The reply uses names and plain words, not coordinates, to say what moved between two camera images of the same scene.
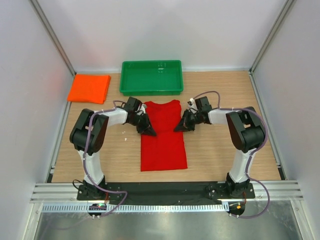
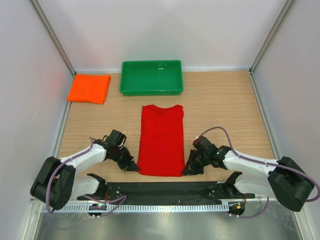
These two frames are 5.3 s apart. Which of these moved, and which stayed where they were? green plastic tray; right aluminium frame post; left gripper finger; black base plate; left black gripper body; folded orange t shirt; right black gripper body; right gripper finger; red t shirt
Moved: left gripper finger; right gripper finger; red t shirt; left black gripper body; right black gripper body
Stayed: green plastic tray; folded orange t shirt; black base plate; right aluminium frame post
